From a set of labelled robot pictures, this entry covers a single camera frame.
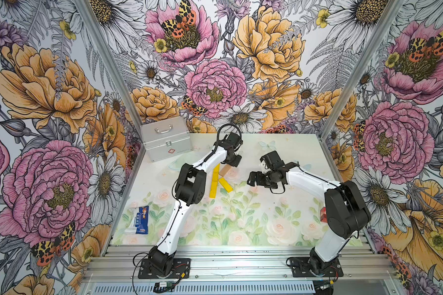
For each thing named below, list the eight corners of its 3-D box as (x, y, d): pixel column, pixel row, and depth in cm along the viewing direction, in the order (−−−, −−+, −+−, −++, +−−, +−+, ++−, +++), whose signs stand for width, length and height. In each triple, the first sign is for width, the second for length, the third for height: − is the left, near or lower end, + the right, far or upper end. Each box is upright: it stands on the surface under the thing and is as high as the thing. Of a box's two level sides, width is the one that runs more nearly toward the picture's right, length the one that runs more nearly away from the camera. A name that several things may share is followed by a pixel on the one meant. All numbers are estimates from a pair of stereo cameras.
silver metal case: (152, 164, 109) (143, 146, 97) (148, 142, 121) (140, 123, 109) (193, 152, 116) (190, 134, 104) (186, 132, 127) (182, 113, 115)
